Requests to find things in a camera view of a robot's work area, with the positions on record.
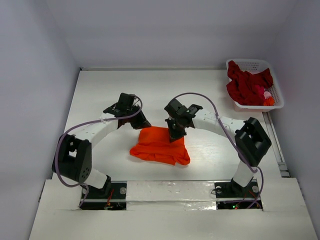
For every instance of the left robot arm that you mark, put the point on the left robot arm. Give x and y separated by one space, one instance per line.
73 155

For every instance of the white plastic basket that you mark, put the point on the white plastic basket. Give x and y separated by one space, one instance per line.
255 66

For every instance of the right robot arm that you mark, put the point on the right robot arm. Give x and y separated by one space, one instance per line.
248 137

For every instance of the pink cloth in basket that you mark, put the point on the pink cloth in basket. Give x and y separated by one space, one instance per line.
262 93

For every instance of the orange t shirt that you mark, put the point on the orange t shirt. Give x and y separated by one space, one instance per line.
154 145

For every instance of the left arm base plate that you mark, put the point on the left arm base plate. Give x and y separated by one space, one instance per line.
113 200

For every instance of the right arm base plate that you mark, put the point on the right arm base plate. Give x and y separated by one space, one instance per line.
230 196

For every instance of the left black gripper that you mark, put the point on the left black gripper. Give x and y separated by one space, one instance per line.
142 123

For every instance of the dark red t shirt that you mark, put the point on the dark red t shirt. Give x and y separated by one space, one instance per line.
242 88

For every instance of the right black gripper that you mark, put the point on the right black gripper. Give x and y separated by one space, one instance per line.
175 125

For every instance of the small orange cloth in basket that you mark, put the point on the small orange cloth in basket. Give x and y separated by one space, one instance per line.
268 102

